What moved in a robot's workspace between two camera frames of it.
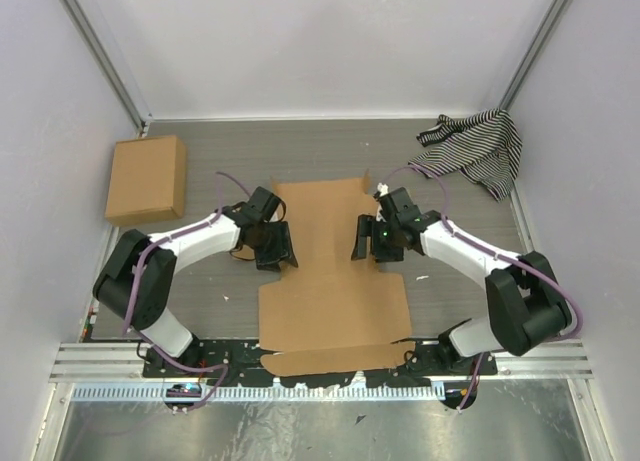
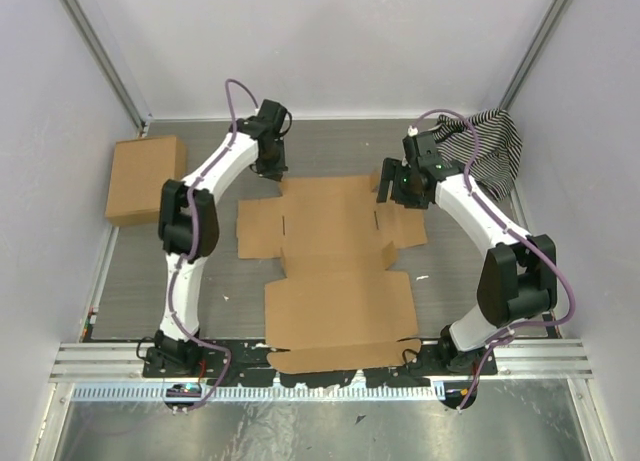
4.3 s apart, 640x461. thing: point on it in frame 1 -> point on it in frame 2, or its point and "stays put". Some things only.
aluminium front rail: (112, 361) stays put
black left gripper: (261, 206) -> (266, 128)
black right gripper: (369, 227) -> (393, 171)
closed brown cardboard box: (146, 181) stays put
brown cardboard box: (332, 313) stays put
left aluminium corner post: (105, 48) stays put
